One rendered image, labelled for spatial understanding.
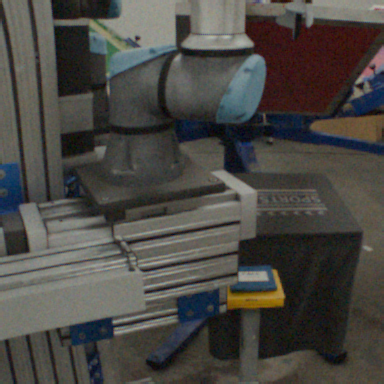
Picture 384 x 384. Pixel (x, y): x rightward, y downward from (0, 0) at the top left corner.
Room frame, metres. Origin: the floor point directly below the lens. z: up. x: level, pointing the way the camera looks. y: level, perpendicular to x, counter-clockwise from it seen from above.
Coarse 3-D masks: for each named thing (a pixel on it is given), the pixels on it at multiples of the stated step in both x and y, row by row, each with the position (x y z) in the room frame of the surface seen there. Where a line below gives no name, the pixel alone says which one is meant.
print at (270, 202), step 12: (264, 192) 1.68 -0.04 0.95; (276, 192) 1.68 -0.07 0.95; (288, 192) 1.69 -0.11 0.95; (300, 192) 1.69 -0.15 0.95; (312, 192) 1.70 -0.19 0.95; (264, 204) 1.58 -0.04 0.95; (276, 204) 1.58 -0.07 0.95; (288, 204) 1.59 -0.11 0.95; (300, 204) 1.59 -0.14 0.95; (312, 204) 1.59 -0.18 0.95
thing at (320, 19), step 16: (176, 16) 1.40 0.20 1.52; (256, 16) 1.42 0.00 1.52; (272, 16) 1.42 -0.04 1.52; (304, 16) 1.43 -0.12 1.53; (320, 16) 1.44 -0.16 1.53; (336, 16) 1.45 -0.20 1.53; (352, 16) 1.45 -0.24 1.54; (368, 16) 1.46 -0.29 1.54; (176, 32) 1.47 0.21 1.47; (368, 48) 1.60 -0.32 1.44; (368, 64) 1.69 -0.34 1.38; (352, 80) 1.81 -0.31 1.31; (336, 96) 1.94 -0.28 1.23; (256, 112) 2.08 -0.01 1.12; (272, 112) 2.08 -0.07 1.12; (288, 112) 2.09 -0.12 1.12; (304, 112) 2.09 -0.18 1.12; (320, 112) 2.09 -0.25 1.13
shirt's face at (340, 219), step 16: (240, 176) 1.82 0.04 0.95; (256, 176) 1.83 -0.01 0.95; (272, 176) 1.83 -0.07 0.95; (288, 176) 1.84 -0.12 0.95; (304, 176) 1.85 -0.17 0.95; (320, 176) 1.86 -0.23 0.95; (320, 192) 1.70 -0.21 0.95; (336, 192) 1.70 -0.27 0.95; (336, 208) 1.57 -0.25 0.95; (256, 224) 1.43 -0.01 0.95; (272, 224) 1.44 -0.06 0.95; (288, 224) 1.44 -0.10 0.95; (304, 224) 1.45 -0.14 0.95; (320, 224) 1.45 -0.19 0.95; (336, 224) 1.45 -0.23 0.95; (352, 224) 1.46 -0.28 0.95
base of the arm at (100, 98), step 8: (96, 88) 1.33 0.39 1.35; (104, 88) 1.36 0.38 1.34; (96, 96) 1.33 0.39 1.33; (104, 96) 1.36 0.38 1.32; (96, 104) 1.32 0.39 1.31; (104, 104) 1.36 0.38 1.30; (96, 112) 1.32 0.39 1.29; (104, 112) 1.34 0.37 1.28; (96, 120) 1.31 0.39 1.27; (104, 120) 1.33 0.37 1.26
